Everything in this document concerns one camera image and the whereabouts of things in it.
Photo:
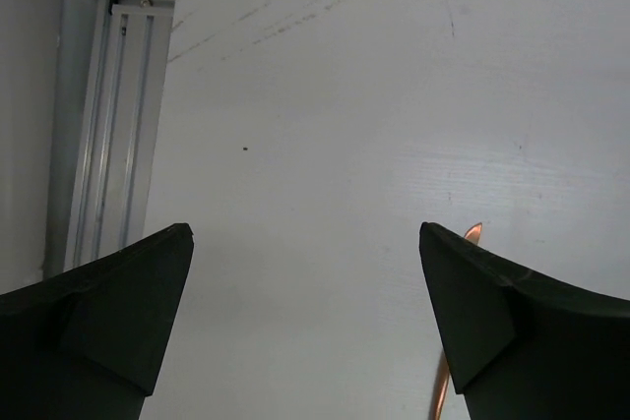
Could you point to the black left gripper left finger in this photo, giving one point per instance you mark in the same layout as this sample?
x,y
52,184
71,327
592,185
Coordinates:
x,y
89,343

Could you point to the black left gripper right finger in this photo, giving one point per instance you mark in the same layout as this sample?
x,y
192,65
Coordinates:
x,y
521,344

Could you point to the aluminium rail frame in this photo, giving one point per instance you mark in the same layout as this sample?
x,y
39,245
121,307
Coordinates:
x,y
119,130

